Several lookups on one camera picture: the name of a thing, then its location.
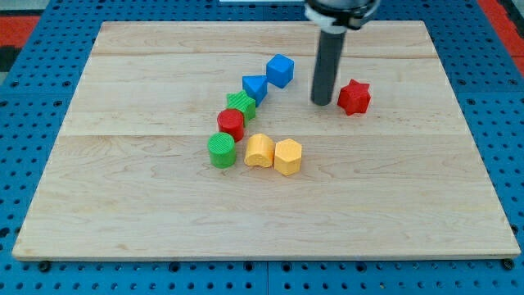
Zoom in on blue triangle block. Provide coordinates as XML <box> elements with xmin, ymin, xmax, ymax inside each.
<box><xmin>242</xmin><ymin>75</ymin><xmax>268</xmax><ymax>107</ymax></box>

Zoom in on red cylinder block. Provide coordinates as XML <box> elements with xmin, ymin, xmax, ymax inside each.
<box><xmin>217</xmin><ymin>109</ymin><xmax>244</xmax><ymax>143</ymax></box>

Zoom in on blue cube block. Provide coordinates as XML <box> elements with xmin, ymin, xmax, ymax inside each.
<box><xmin>266</xmin><ymin>54</ymin><xmax>295</xmax><ymax>89</ymax></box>

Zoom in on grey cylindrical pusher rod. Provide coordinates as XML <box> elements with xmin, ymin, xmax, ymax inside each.
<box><xmin>310</xmin><ymin>30</ymin><xmax>346</xmax><ymax>106</ymax></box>

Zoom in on yellow heart block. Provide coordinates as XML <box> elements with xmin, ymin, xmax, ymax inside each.
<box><xmin>244</xmin><ymin>134</ymin><xmax>275</xmax><ymax>168</ymax></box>

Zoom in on green star block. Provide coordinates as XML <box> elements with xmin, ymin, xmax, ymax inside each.
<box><xmin>226</xmin><ymin>90</ymin><xmax>256</xmax><ymax>126</ymax></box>

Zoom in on red star block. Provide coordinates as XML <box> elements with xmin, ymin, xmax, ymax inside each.
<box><xmin>337</xmin><ymin>79</ymin><xmax>371</xmax><ymax>116</ymax></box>

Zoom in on yellow hexagon block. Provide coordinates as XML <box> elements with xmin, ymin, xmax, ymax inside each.
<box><xmin>273</xmin><ymin>138</ymin><xmax>302</xmax><ymax>176</ymax></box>

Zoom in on wooden board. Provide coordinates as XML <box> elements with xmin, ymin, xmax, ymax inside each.
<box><xmin>12</xmin><ymin>20</ymin><xmax>521</xmax><ymax>261</ymax></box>

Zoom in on black robot arm flange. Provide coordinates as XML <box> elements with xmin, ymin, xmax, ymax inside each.
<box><xmin>305</xmin><ymin>0</ymin><xmax>381</xmax><ymax>34</ymax></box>

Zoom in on green cylinder block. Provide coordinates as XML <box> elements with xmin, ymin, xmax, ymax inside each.
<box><xmin>207</xmin><ymin>132</ymin><xmax>237</xmax><ymax>169</ymax></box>

